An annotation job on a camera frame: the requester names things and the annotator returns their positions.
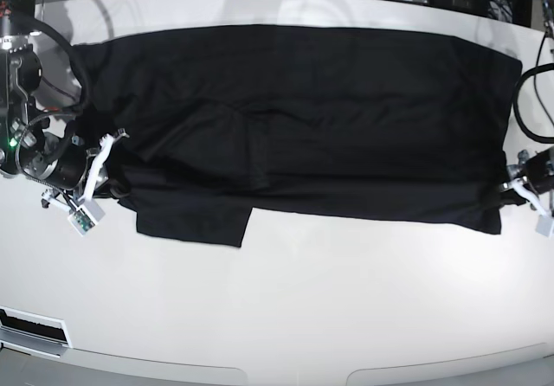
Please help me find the black t-shirt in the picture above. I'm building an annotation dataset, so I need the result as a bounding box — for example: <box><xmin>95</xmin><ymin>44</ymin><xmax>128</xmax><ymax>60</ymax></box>
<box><xmin>75</xmin><ymin>25</ymin><xmax>522</xmax><ymax>247</ymax></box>

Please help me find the black corrugated cable hose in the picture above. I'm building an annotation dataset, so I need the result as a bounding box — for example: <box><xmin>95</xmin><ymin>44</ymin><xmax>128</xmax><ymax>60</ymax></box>
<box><xmin>16</xmin><ymin>13</ymin><xmax>94</xmax><ymax>117</ymax></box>

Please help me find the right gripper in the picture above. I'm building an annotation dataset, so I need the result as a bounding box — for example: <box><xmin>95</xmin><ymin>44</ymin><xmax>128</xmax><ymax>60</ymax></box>
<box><xmin>42</xmin><ymin>147</ymin><xmax>132</xmax><ymax>213</ymax></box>

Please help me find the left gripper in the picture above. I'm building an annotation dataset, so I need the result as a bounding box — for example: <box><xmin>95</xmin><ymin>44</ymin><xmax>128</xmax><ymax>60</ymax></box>
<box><xmin>480</xmin><ymin>150</ymin><xmax>541</xmax><ymax>211</ymax></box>

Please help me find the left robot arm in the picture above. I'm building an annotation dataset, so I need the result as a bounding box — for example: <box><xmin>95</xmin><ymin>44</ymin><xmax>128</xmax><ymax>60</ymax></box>
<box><xmin>476</xmin><ymin>20</ymin><xmax>553</xmax><ymax>216</ymax></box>

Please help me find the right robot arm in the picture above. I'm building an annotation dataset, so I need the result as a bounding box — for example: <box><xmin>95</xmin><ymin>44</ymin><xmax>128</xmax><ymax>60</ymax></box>
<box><xmin>1</xmin><ymin>0</ymin><xmax>129</xmax><ymax>215</ymax></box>

